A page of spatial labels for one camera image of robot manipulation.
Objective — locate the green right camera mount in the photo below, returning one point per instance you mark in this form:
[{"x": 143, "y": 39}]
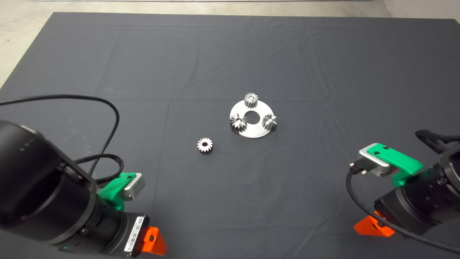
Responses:
[{"x": 399, "y": 158}]

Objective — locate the green left camera mount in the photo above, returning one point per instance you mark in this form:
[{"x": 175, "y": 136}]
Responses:
[{"x": 111, "y": 190}]

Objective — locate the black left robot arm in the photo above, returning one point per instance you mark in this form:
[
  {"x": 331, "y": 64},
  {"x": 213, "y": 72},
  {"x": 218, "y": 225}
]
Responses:
[{"x": 36, "y": 180}]

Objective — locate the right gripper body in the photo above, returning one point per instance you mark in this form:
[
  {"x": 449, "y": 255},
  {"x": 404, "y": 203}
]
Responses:
[{"x": 402, "y": 208}]

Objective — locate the round metal plate with hole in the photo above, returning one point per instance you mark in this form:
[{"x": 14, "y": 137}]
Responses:
[{"x": 257, "y": 130}]

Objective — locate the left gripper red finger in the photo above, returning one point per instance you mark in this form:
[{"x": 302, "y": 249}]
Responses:
[{"x": 154, "y": 241}]

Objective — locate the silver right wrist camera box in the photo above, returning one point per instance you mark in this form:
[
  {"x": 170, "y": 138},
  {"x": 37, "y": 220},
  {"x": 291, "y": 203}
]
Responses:
[{"x": 377, "y": 168}]

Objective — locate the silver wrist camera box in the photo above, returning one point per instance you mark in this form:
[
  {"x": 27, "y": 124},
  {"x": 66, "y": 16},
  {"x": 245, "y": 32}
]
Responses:
[
  {"x": 133, "y": 187},
  {"x": 377, "y": 168}
]

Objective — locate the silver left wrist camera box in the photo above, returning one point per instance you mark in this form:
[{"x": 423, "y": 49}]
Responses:
[{"x": 133, "y": 187}]

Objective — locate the small steel gear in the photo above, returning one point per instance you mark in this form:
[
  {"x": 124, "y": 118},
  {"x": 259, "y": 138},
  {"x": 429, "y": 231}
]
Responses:
[
  {"x": 269, "y": 121},
  {"x": 251, "y": 99},
  {"x": 199, "y": 145}
]

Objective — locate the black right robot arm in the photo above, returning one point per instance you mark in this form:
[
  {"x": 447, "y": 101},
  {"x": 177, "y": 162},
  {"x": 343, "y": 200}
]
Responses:
[{"x": 449, "y": 172}]

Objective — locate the dark grey table cloth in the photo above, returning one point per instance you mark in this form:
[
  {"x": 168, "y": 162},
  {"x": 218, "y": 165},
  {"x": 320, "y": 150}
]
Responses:
[{"x": 230, "y": 54}]

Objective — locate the larger steel gear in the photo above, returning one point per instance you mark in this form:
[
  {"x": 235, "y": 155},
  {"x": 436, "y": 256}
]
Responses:
[{"x": 238, "y": 123}]

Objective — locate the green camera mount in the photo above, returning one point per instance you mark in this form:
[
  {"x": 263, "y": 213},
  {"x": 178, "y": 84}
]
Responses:
[
  {"x": 399, "y": 158},
  {"x": 111, "y": 190}
]

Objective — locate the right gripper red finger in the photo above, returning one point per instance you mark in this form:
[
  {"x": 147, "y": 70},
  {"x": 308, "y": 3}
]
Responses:
[{"x": 370, "y": 226}]

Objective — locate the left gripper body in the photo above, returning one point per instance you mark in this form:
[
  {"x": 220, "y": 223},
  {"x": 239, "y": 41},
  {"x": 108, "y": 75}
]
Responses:
[{"x": 125, "y": 233}]

